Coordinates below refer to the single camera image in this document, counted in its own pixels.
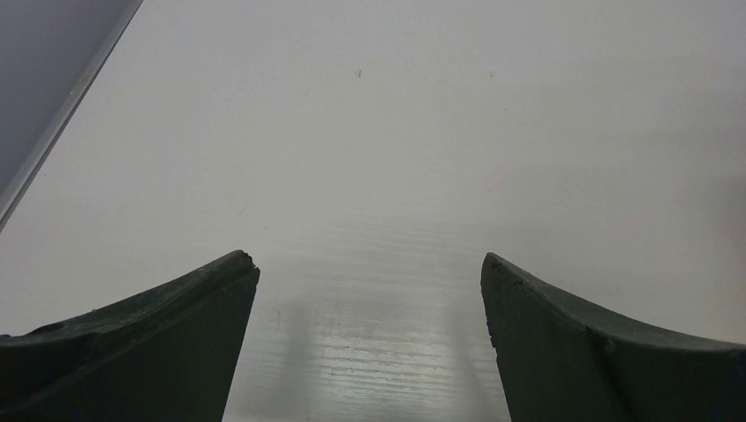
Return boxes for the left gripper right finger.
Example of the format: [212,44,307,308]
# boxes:
[480,253,745,421]

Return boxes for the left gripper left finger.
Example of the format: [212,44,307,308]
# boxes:
[1,251,260,421]

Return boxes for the left aluminium side rail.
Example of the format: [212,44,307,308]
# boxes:
[1,1,142,224]

